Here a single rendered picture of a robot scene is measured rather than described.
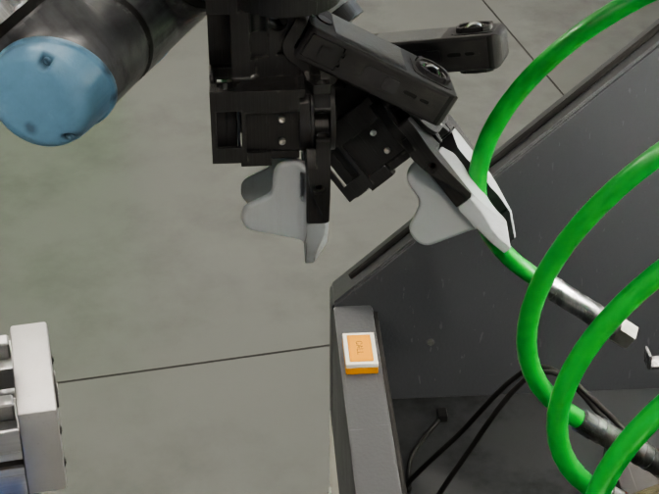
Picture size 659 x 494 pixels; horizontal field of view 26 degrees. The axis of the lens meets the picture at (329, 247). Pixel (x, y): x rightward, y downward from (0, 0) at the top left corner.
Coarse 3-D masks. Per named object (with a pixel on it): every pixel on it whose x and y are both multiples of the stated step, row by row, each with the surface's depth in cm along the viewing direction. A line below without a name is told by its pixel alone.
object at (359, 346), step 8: (352, 336) 135; (360, 336) 135; (368, 336) 135; (352, 344) 134; (360, 344) 134; (368, 344) 134; (352, 352) 133; (360, 352) 133; (368, 352) 133; (344, 360) 133; (352, 360) 132; (360, 360) 132; (368, 360) 132; (360, 368) 132; (368, 368) 132; (376, 368) 132
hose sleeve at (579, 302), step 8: (560, 280) 108; (552, 288) 107; (560, 288) 107; (568, 288) 108; (552, 296) 108; (560, 296) 108; (568, 296) 108; (576, 296) 108; (584, 296) 109; (560, 304) 108; (568, 304) 108; (576, 304) 108; (584, 304) 108; (592, 304) 109; (600, 304) 109; (576, 312) 108; (584, 312) 108; (592, 312) 108; (584, 320) 109; (592, 320) 109
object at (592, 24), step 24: (624, 0) 95; (648, 0) 95; (600, 24) 96; (552, 48) 97; (576, 48) 97; (528, 72) 98; (504, 96) 100; (504, 120) 100; (480, 144) 101; (480, 168) 102; (504, 264) 107; (528, 264) 107
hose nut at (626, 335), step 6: (624, 324) 109; (630, 324) 110; (618, 330) 109; (624, 330) 109; (630, 330) 109; (636, 330) 110; (612, 336) 110; (618, 336) 109; (624, 336) 109; (630, 336) 109; (618, 342) 110; (624, 342) 110; (630, 342) 110
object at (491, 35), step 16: (384, 32) 105; (400, 32) 104; (416, 32) 103; (432, 32) 102; (448, 32) 101; (464, 32) 100; (480, 32) 99; (496, 32) 99; (416, 48) 100; (432, 48) 100; (448, 48) 100; (464, 48) 99; (480, 48) 99; (496, 48) 99; (448, 64) 100; (464, 64) 100; (480, 64) 99; (496, 64) 99
